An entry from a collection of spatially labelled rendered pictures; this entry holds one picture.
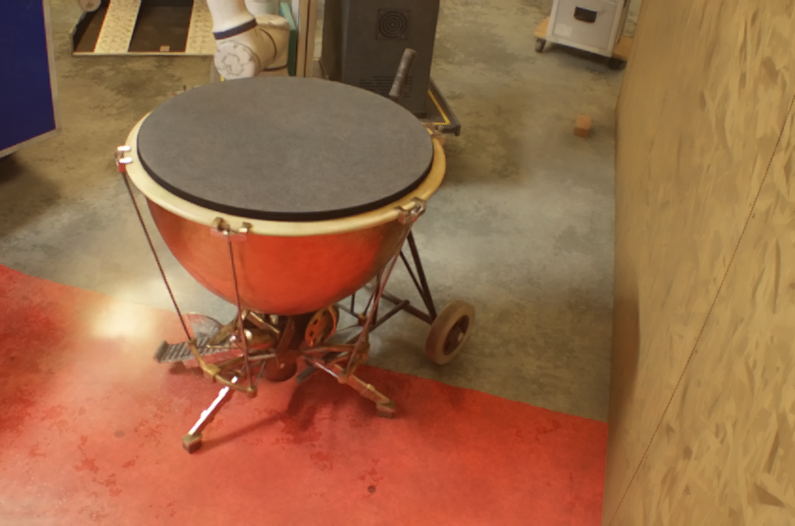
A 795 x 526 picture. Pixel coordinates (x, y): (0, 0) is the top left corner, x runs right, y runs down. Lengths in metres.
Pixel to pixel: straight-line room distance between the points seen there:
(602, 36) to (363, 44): 2.21
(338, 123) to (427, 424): 0.87
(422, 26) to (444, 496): 1.65
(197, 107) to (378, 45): 1.14
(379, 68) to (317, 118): 1.10
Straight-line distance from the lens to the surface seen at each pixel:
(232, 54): 2.62
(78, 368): 2.36
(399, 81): 2.04
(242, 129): 1.77
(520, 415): 2.28
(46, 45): 3.11
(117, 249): 2.80
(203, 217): 1.50
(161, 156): 1.67
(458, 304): 2.29
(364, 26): 2.84
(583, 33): 4.80
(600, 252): 3.06
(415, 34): 2.89
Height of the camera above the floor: 1.59
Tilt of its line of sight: 36 degrees down
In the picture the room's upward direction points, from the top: 7 degrees clockwise
